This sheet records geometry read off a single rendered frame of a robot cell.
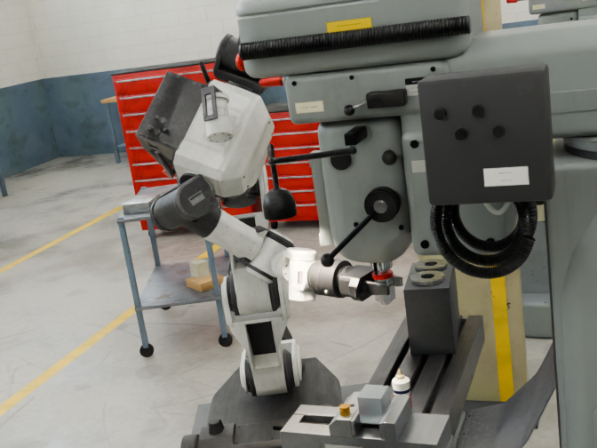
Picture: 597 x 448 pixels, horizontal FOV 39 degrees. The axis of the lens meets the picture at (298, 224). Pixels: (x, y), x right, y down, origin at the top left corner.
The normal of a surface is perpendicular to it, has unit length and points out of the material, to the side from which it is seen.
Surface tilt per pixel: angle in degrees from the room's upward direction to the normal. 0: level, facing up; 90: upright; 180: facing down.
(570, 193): 90
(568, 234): 90
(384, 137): 90
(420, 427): 0
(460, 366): 0
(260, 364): 28
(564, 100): 90
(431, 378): 0
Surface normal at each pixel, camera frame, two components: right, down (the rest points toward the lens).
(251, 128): 0.60, 0.06
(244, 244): 0.43, 0.18
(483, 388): -0.33, 0.29
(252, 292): -0.02, 0.11
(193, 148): -0.07, -0.28
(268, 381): 0.04, 0.48
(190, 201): 0.61, -0.24
